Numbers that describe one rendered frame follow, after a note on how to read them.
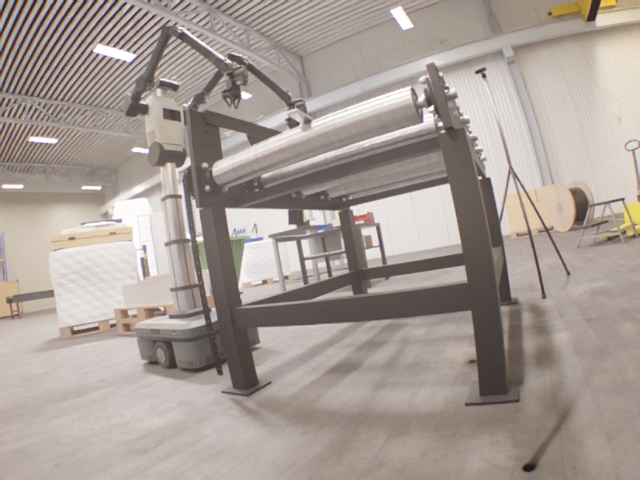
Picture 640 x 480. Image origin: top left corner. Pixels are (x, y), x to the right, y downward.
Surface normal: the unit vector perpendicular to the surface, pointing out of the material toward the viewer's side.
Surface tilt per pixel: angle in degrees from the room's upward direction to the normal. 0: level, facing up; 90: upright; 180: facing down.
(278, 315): 90
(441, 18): 90
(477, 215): 90
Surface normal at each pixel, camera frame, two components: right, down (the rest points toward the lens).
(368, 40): -0.50, 0.06
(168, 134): 0.82, -0.17
